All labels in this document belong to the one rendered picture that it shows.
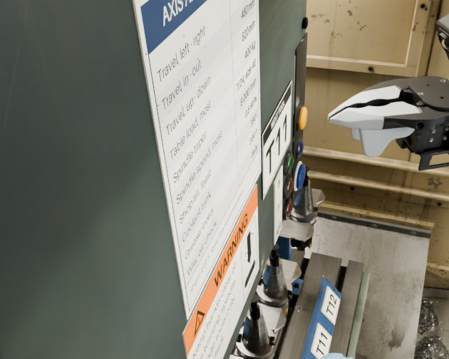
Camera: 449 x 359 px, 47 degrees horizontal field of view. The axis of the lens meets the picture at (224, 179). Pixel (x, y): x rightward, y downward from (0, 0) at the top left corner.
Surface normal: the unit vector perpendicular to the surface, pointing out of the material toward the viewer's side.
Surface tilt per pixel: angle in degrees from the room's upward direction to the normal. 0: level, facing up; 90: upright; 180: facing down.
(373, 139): 90
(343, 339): 0
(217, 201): 90
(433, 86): 0
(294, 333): 0
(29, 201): 90
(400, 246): 24
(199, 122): 90
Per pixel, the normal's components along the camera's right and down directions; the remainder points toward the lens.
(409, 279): -0.19, -0.47
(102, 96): 0.94, 0.17
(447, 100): -0.06, -0.79
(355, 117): -0.37, -0.21
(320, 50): -0.34, 0.60
